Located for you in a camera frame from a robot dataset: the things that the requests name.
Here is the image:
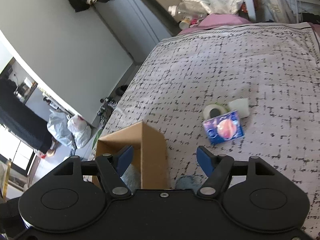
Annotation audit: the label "clear plastic bottle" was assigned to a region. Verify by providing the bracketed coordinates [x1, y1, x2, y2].
[168, 2, 208, 20]

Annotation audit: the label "person in black robe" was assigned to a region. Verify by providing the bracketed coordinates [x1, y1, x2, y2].
[1, 78, 56, 156]

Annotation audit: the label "grey plastic garbage bag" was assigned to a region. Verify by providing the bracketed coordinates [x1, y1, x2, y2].
[47, 109, 74, 148]

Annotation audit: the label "grey door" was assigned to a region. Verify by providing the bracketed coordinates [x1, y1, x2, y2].
[94, 0, 180, 63]

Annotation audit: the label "white tape roll green rim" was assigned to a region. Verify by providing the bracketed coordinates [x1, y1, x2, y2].
[202, 103, 229, 120]

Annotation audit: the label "brown cardboard box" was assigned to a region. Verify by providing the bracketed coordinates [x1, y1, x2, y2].
[95, 121, 170, 189]

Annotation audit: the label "white black patterned bedspread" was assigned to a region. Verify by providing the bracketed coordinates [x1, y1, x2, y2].
[103, 27, 319, 238]

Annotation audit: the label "round blue fuzzy pad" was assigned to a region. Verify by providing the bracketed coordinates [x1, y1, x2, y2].
[175, 175, 207, 192]

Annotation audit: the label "dark shoes on floor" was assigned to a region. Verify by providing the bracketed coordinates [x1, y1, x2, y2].
[116, 85, 128, 96]

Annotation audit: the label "white plastic garbage bag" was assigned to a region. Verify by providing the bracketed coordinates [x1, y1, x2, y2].
[67, 115, 92, 149]

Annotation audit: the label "light blue fluffy plush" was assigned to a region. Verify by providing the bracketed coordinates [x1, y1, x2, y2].
[121, 164, 141, 193]

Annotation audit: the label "crumpled white bags pile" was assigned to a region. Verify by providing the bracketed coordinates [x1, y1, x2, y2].
[201, 0, 244, 15]

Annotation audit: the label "purple tissue pack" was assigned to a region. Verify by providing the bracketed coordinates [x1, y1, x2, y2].
[202, 111, 245, 145]

